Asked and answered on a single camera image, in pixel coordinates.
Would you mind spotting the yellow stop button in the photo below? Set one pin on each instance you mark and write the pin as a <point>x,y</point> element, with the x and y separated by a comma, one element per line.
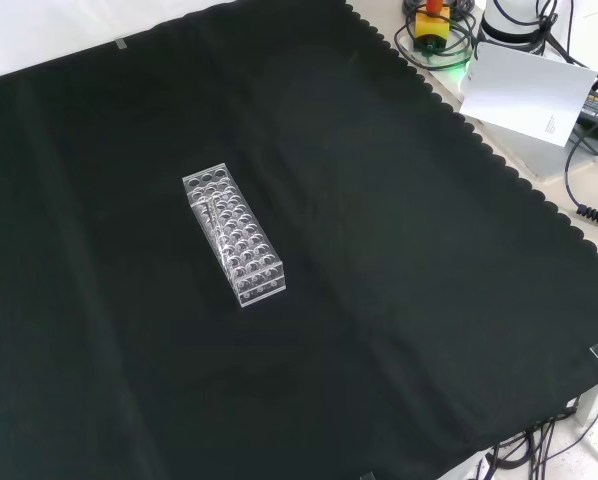
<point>431,30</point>

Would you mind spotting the grey tape strip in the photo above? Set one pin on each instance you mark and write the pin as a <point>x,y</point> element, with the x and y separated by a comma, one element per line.
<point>121,44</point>

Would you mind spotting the black bench cloth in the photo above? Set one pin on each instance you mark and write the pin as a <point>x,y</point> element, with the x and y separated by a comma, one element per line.
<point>379,250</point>

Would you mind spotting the clear test tube rack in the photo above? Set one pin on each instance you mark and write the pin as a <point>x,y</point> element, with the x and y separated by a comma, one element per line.
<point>239,250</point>

